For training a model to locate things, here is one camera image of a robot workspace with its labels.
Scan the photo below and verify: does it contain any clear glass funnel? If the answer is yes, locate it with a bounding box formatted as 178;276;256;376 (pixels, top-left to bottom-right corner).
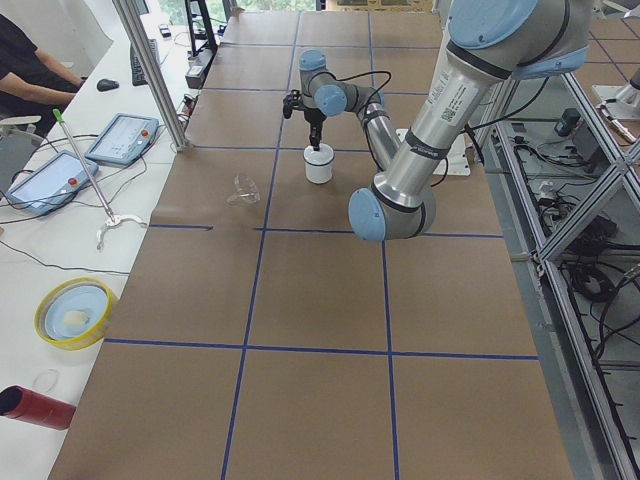
226;173;261;206

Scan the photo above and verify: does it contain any aluminium frame post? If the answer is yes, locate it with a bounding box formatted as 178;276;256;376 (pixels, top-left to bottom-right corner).
113;0;189;152

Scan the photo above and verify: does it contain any white enamel mug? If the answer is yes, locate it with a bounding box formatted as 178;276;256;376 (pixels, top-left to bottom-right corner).
303;148;334;184

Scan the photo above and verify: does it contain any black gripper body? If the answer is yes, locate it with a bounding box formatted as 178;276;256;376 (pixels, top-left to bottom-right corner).
304;108;326;131

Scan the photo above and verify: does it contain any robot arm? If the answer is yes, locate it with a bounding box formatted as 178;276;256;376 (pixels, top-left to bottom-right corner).
299;1;593;242

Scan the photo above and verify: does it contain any yellow tape roll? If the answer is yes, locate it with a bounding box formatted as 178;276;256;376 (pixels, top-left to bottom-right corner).
34;277;119;351

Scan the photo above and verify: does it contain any litter picker grabber tool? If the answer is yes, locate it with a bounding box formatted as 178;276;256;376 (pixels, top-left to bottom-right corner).
52;108;148;251

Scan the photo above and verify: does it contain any near teach pendant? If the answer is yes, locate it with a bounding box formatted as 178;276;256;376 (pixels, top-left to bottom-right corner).
6;150;89;216

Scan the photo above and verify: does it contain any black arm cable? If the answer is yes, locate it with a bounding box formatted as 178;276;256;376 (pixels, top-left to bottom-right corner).
334;70;393;101

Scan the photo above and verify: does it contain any aluminium frame rail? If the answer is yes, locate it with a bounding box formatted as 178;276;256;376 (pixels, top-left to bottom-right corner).
482;63;639;479

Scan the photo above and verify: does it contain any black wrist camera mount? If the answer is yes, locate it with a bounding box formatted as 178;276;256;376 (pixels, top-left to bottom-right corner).
282;89;305;119

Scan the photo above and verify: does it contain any red cylinder bottle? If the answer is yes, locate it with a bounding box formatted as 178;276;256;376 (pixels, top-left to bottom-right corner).
1;385;76;430

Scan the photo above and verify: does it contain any teach pendant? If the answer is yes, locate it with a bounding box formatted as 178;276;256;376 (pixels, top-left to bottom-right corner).
85;113;160;166
6;150;89;216

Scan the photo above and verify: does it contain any far teach pendant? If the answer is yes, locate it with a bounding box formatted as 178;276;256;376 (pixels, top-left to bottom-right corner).
85;113;160;166

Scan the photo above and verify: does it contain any black computer mouse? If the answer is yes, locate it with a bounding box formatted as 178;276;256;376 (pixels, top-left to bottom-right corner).
96;79;120;92

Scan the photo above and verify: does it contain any black keyboard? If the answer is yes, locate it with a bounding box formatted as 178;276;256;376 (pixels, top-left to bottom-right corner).
129;39;160;86

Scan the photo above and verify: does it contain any seated person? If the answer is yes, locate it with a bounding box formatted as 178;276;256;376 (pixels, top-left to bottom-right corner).
1;15;84;125

